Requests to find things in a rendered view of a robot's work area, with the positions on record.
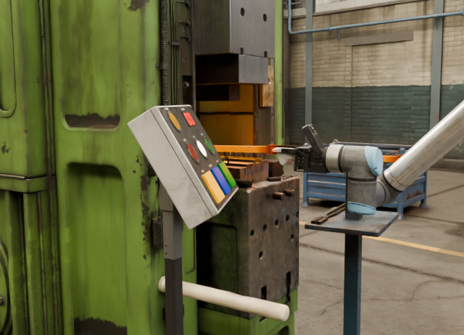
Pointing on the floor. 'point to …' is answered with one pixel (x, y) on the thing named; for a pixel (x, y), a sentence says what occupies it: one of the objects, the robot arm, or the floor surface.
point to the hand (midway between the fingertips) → (276, 148)
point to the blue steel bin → (315, 187)
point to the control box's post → (173, 271)
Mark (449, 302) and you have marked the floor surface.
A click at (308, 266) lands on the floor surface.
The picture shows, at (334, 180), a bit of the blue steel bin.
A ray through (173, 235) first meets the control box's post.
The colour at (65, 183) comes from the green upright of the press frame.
